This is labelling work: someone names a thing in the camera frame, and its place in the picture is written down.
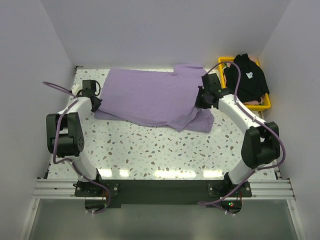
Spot purple t-shirt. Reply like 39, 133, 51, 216
94, 64, 214, 133

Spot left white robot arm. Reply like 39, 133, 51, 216
43, 79, 104, 196

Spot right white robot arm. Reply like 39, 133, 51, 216
195, 73, 280, 197

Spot pink garment in bin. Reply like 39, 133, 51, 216
244, 96, 265, 106

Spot black t-shirt in bin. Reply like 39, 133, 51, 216
223, 53, 270, 103

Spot yellow plastic bin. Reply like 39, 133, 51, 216
217, 56, 271, 112

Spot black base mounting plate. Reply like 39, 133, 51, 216
74, 178, 252, 210

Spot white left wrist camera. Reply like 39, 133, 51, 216
71, 83, 82, 96

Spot aluminium frame rail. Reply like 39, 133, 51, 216
32, 179, 296, 200

